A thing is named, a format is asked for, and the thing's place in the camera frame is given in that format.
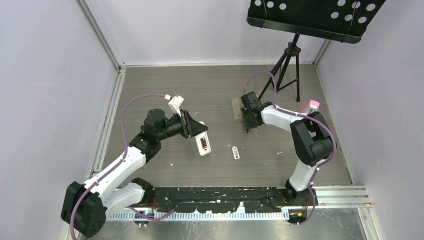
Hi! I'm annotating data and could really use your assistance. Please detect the white remote face down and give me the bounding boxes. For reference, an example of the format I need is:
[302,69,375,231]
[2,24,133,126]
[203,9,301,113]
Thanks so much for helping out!
[195,131,212,156]

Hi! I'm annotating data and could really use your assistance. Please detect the white remote with buttons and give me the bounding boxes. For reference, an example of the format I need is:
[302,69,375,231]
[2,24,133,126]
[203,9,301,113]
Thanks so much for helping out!
[231,98,244,121]

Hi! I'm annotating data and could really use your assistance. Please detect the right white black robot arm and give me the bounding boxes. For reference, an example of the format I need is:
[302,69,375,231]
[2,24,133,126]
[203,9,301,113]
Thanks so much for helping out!
[240,91,337,205]

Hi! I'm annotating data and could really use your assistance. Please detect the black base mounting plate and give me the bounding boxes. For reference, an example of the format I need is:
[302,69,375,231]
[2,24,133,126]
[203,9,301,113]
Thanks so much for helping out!
[131,186,318,214]

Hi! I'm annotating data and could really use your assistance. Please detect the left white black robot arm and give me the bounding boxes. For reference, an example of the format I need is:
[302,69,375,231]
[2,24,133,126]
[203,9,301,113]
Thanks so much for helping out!
[60,108,211,238]

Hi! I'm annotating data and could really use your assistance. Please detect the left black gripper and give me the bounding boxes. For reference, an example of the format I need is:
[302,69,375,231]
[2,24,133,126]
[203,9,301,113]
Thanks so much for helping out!
[156,109,207,142]

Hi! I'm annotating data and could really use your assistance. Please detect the pink box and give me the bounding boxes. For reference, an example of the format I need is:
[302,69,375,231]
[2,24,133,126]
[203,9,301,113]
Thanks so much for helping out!
[299,100,320,115]

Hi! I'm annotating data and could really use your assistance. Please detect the black music stand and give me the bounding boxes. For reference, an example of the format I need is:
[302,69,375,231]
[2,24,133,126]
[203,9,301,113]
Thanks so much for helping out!
[246,0,384,91]

